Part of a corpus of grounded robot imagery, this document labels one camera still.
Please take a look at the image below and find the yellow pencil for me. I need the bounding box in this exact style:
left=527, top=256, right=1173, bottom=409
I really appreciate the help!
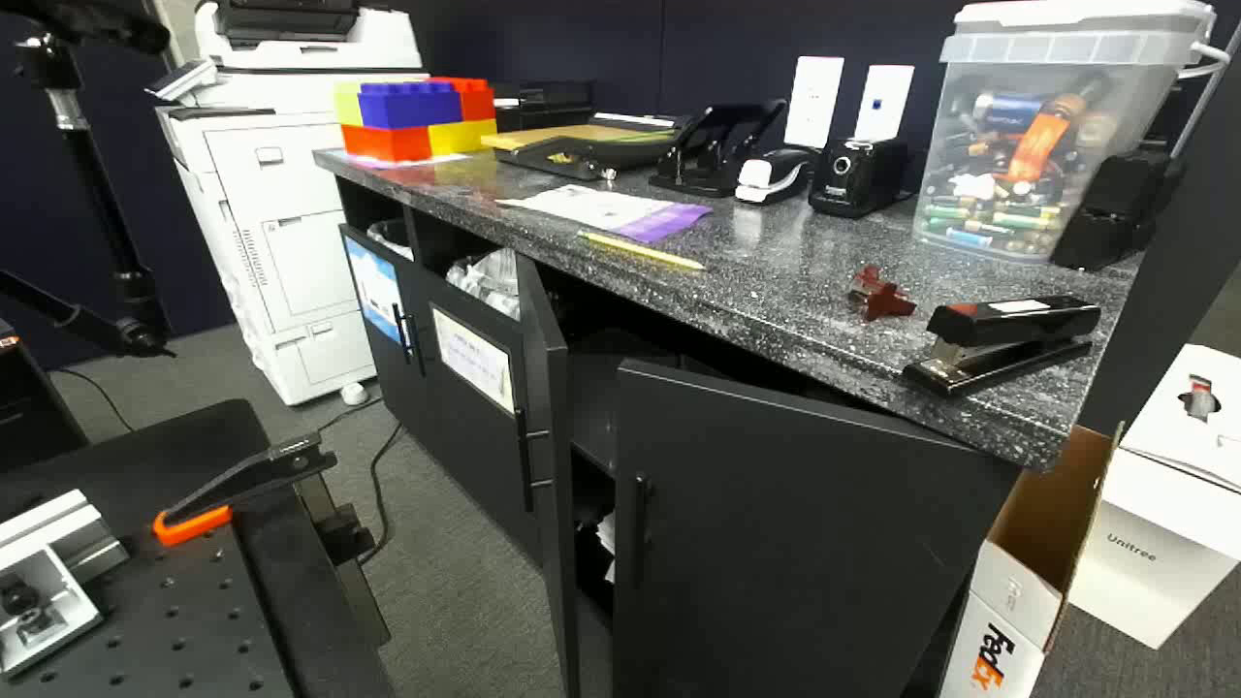
left=579, top=230, right=708, bottom=276

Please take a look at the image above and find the black electric pencil sharpener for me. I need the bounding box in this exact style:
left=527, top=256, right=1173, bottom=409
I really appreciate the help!
left=807, top=135, right=916, bottom=223

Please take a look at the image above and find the black storage cabinet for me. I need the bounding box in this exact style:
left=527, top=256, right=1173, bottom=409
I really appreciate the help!
left=310, top=144, right=1142, bottom=698

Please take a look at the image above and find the purple sticky note pad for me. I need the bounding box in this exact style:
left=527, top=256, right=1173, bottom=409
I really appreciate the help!
left=616, top=202, right=716, bottom=252

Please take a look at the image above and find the white plastic bag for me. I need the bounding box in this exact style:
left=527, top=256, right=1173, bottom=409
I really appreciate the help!
left=442, top=246, right=524, bottom=322

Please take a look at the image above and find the black tray with yellow pad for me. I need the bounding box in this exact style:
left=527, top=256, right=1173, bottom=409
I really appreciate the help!
left=479, top=120, right=677, bottom=186

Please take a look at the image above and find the blue white door label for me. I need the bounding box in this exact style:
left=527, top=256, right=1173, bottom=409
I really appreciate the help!
left=339, top=234, right=412, bottom=353

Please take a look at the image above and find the black cabinet door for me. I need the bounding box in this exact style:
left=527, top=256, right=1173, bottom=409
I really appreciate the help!
left=607, top=356, right=1023, bottom=698

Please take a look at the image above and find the black flat device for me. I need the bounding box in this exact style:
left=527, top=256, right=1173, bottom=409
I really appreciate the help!
left=493, top=80, right=602, bottom=135

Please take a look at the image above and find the red staple remover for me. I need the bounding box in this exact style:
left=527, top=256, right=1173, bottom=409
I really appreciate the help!
left=844, top=265, right=917, bottom=326

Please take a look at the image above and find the yellow toy block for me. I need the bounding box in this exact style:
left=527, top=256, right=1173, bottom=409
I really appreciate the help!
left=423, top=118, right=504, bottom=161

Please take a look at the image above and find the red toy block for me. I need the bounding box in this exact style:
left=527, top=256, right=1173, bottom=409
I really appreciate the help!
left=442, top=74, right=498, bottom=128

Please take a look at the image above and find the orange toy block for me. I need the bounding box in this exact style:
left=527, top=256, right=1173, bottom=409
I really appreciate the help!
left=337, top=120, right=438, bottom=166

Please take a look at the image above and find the blue toy block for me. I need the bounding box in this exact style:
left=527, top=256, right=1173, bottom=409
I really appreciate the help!
left=355, top=77, right=466, bottom=133

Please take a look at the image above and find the white office printer copier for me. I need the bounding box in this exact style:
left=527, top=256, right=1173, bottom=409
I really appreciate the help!
left=144, top=0, right=429, bottom=410

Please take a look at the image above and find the yellow-green toy block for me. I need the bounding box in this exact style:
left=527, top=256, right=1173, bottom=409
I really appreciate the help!
left=332, top=80, right=368, bottom=133

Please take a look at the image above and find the black stapler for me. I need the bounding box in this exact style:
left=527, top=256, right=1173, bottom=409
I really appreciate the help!
left=900, top=295, right=1106, bottom=401

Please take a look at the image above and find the black orange clamp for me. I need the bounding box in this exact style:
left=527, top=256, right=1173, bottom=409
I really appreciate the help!
left=148, top=436, right=339, bottom=554

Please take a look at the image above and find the clear plastic storage bin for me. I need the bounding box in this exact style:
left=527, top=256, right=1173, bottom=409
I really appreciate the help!
left=909, top=0, right=1221, bottom=265

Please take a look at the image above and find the white cardboard shipping box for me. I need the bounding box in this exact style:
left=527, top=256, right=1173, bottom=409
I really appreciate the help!
left=939, top=422, right=1116, bottom=698

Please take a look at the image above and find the black tape dispenser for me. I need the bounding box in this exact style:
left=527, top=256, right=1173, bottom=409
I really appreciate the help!
left=1046, top=144, right=1184, bottom=276

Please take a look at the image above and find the black perforated breadboard table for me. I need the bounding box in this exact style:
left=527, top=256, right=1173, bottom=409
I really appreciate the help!
left=0, top=397, right=394, bottom=698

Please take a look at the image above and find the black tripod stand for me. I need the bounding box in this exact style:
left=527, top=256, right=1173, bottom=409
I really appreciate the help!
left=0, top=0, right=178, bottom=362

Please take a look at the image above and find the white box with penguin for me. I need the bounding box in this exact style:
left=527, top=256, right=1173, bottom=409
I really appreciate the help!
left=1067, top=338, right=1241, bottom=650

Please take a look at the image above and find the black floor cable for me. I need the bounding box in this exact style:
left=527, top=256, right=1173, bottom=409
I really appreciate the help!
left=351, top=414, right=412, bottom=570

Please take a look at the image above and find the white wall plate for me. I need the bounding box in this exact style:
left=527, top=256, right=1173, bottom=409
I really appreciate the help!
left=847, top=64, right=917, bottom=149
left=780, top=52, right=847, bottom=154

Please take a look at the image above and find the silver aluminium mount bracket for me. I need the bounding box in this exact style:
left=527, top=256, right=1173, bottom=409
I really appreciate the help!
left=0, top=485, right=136, bottom=683

